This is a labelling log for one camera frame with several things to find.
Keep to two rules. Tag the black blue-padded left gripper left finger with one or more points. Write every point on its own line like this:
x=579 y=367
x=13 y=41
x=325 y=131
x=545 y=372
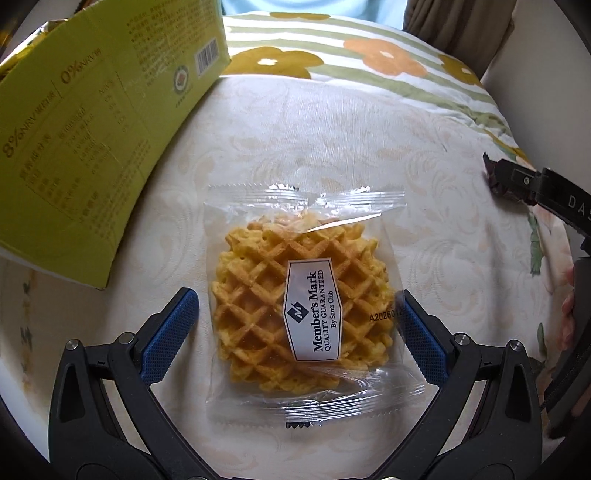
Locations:
x=105 y=422

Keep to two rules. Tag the person's hand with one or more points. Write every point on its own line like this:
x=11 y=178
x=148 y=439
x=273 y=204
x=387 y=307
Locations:
x=567 y=326

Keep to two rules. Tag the green cardboard snack box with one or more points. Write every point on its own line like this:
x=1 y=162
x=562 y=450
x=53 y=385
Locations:
x=85 y=117

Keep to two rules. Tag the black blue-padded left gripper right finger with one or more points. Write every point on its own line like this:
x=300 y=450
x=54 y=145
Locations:
x=484 y=422

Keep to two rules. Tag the brown right curtain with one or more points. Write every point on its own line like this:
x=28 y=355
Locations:
x=473 y=31

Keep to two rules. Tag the clear-wrapped waffle packet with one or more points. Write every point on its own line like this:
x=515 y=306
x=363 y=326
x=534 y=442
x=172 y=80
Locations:
x=302 y=290

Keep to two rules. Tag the floral striped quilt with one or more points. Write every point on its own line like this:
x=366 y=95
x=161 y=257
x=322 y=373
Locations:
x=365 y=55

